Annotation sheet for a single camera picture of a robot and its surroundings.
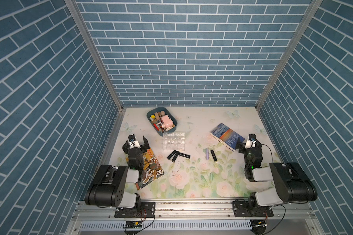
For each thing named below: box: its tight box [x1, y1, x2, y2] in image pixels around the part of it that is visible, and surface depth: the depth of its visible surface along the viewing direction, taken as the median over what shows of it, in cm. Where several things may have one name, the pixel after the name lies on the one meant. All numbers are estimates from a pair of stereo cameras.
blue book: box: [210, 122, 246, 153], surface depth 104 cm
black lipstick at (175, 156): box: [171, 150, 180, 163], surface depth 93 cm
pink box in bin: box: [161, 114, 174, 128], surface depth 106 cm
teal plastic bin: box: [146, 106, 178, 137], surface depth 107 cm
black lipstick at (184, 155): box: [178, 152, 191, 159], surface depth 95 cm
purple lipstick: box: [205, 147, 210, 161], surface depth 96 cm
